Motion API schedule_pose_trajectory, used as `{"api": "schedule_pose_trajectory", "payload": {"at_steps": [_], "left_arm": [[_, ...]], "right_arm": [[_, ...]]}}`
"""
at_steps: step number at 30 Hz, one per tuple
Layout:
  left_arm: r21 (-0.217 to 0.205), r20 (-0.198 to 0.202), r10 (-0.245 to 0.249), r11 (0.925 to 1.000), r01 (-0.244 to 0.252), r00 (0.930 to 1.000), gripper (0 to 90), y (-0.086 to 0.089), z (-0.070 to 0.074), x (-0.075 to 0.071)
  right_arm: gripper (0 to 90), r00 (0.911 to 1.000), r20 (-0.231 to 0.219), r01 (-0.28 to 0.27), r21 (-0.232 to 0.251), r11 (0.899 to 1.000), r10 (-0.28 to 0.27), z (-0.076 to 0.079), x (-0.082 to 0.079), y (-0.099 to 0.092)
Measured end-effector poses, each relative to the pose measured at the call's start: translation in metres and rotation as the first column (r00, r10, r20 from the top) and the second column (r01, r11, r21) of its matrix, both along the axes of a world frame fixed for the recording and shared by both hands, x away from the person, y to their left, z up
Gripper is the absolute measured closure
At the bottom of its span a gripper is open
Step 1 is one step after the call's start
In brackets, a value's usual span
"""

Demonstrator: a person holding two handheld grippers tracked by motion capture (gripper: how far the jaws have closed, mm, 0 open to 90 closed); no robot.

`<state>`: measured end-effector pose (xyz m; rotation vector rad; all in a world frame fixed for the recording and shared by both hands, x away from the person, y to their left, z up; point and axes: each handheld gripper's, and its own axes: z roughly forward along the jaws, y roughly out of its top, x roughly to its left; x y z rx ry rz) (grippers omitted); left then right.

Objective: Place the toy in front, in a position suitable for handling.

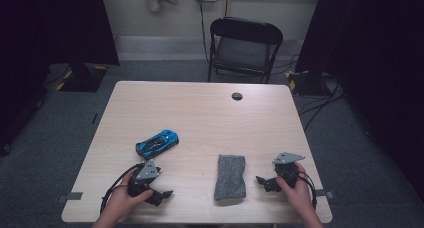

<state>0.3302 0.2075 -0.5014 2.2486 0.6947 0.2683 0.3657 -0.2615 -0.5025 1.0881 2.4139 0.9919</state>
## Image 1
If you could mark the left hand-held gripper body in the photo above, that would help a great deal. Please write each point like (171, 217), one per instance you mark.
(146, 173)

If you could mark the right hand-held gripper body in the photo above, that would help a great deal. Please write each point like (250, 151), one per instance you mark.
(287, 169)

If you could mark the blue toy car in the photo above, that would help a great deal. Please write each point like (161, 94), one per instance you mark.
(157, 144)

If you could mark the grey terry cloth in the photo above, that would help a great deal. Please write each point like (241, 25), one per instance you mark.
(230, 178)

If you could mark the person's right hand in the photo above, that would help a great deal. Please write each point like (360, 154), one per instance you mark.
(301, 194)

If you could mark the person's left hand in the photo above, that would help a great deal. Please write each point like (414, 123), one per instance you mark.
(123, 201)

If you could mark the grey tape strip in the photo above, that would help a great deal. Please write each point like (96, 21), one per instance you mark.
(323, 193)
(71, 196)

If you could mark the black stand base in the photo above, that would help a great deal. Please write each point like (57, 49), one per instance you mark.
(306, 83)
(83, 79)

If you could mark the black folding chair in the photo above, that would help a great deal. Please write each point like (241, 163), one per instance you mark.
(245, 31)

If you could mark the dark curtain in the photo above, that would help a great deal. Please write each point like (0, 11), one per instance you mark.
(50, 31)
(376, 54)

